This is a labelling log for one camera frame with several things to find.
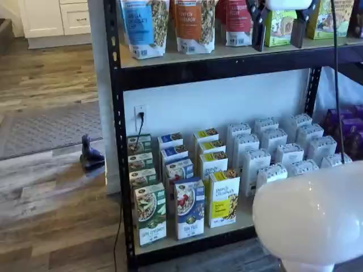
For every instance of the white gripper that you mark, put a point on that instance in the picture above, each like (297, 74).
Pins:
(287, 4)

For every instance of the blue and white oatmeal box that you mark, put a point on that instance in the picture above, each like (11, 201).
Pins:
(178, 168)
(170, 139)
(188, 209)
(173, 153)

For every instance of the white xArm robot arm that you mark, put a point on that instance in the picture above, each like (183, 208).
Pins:
(306, 215)

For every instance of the light green cereal box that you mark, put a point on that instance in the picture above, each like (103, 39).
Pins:
(279, 28)

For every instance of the yellow-green cereal box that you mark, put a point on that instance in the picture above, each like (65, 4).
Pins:
(323, 22)

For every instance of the dark brown cereal box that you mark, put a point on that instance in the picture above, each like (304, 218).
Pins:
(358, 17)

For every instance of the white carton box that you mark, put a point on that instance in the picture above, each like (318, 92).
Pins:
(266, 123)
(270, 173)
(302, 167)
(238, 129)
(289, 154)
(273, 139)
(246, 141)
(300, 119)
(334, 160)
(321, 147)
(310, 131)
(255, 158)

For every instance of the purple box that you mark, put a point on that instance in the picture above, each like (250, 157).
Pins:
(353, 133)
(334, 119)

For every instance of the yellow and white granola box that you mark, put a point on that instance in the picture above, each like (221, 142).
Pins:
(211, 146)
(205, 134)
(212, 165)
(224, 198)

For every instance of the black metal shelf rack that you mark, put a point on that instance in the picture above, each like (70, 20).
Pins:
(115, 85)

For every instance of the green and white oatmeal box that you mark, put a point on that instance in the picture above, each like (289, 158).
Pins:
(145, 144)
(140, 161)
(150, 215)
(141, 177)

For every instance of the red granola bag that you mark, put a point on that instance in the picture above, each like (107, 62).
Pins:
(232, 17)

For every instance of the orange granola bag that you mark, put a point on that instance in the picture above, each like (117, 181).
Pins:
(190, 28)

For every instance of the blue granola bag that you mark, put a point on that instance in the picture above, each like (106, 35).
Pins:
(136, 22)

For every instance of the black floor object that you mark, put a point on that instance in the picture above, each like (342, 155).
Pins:
(90, 161)

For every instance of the white cabinet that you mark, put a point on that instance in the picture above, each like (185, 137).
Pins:
(42, 17)

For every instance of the grey floor mat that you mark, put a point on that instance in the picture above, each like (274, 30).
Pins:
(51, 127)

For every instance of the white wall outlet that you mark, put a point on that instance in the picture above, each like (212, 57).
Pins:
(137, 109)

